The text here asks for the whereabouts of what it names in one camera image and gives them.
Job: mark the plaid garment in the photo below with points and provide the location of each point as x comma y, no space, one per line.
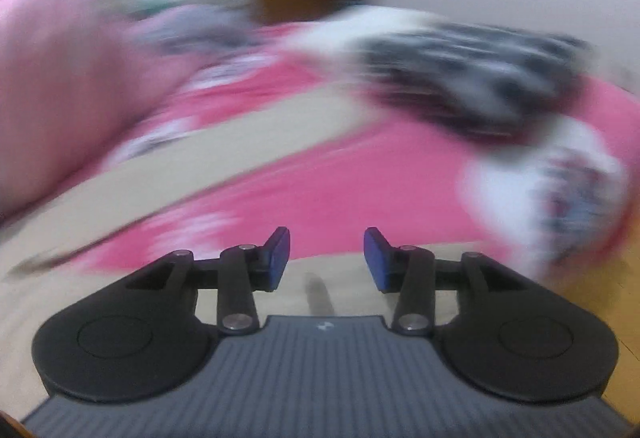
475,73

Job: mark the pink quilt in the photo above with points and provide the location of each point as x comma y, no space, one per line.
60,68

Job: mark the pink floral blanket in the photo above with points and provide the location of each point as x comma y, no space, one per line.
325,188

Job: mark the white folded cloth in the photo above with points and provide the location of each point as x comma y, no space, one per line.
360,26

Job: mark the beige pants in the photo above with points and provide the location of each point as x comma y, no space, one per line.
150,173

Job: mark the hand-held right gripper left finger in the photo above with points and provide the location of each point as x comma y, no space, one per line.
277,258

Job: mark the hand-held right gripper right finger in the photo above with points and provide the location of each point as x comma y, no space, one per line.
377,263

